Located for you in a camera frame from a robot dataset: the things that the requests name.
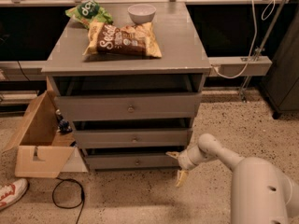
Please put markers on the open cardboard box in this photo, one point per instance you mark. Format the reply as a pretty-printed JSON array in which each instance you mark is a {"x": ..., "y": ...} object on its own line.
[{"x": 42, "y": 152}]

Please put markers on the grey drawer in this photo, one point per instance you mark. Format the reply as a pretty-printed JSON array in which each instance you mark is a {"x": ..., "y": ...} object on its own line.
[
  {"x": 133, "y": 138},
  {"x": 131, "y": 161},
  {"x": 122, "y": 107}
]

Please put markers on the dark grey side cabinet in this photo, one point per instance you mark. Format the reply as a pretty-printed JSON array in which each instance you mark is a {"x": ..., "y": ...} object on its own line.
[{"x": 281, "y": 85}]

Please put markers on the grey window ledge rail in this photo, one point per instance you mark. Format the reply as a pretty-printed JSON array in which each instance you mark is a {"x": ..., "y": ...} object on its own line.
[{"x": 230, "y": 67}]

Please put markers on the white bowl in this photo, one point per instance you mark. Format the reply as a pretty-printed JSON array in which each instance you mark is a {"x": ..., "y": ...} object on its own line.
[{"x": 141, "y": 13}]

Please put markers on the green chip bag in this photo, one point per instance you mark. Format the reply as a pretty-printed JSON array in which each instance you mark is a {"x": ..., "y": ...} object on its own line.
[{"x": 87, "y": 12}]

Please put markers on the blue bottle in box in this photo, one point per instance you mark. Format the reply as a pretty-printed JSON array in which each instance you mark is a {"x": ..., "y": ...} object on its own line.
[{"x": 63, "y": 124}]

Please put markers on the white red sneaker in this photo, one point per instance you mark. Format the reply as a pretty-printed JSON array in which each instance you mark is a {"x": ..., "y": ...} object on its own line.
[{"x": 11, "y": 193}]

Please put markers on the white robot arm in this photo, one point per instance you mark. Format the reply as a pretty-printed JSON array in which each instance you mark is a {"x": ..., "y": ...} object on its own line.
[{"x": 260, "y": 192}]

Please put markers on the grey top drawer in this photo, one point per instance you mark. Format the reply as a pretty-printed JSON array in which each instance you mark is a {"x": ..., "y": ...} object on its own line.
[{"x": 122, "y": 107}]

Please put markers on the grey bottom drawer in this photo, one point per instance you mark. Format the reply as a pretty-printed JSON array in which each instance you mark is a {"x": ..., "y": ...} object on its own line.
[{"x": 131, "y": 161}]

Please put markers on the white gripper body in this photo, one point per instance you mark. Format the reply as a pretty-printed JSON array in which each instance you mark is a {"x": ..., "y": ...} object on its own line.
[{"x": 186, "y": 160}]

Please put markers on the grey middle drawer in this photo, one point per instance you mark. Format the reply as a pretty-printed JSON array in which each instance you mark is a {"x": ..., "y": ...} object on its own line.
[{"x": 133, "y": 138}]

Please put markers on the metal pole stand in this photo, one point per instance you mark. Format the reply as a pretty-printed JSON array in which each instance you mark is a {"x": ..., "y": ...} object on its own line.
[{"x": 257, "y": 53}]

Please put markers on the grey drawer cabinet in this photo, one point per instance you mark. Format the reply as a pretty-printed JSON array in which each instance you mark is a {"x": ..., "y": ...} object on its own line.
[{"x": 182, "y": 68}]

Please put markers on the brown chip bag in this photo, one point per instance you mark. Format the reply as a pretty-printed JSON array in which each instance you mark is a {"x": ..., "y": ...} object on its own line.
[{"x": 136, "y": 40}]

